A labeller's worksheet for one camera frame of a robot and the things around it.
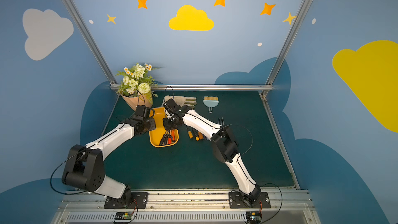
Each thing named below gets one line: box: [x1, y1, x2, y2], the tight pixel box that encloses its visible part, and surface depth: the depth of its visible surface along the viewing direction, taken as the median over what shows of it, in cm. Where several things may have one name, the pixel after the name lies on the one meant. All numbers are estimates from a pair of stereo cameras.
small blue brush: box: [203, 95, 220, 114], surface depth 120 cm
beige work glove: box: [164, 95, 197, 109], surface depth 121 cm
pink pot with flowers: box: [115, 62, 161, 111], surface depth 91 cm
